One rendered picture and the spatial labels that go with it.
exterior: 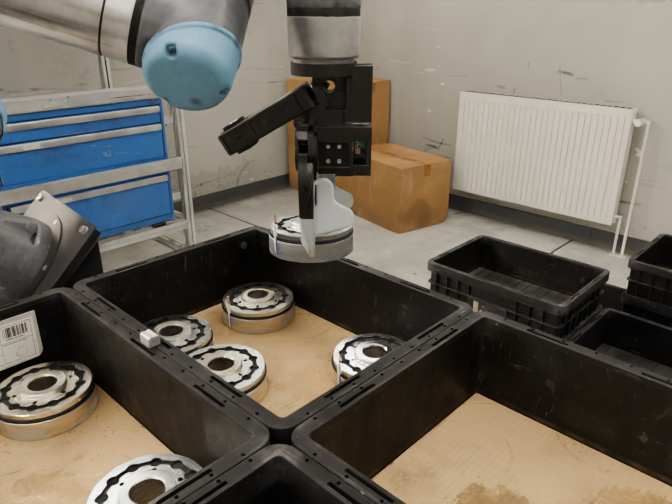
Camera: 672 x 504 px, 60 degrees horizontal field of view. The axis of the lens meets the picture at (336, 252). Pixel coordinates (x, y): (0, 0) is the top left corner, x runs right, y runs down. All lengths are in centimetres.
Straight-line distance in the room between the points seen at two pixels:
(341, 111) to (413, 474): 37
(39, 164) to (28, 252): 165
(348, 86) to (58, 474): 48
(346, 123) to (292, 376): 31
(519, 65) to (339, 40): 308
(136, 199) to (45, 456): 215
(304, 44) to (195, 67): 15
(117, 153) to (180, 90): 217
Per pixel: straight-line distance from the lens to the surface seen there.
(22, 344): 78
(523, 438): 67
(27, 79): 343
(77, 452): 68
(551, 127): 347
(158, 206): 282
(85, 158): 263
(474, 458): 63
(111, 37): 53
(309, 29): 61
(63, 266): 89
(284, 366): 75
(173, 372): 58
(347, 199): 70
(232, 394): 54
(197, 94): 52
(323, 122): 64
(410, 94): 409
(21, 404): 71
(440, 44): 394
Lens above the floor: 124
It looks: 23 degrees down
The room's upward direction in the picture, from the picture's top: straight up
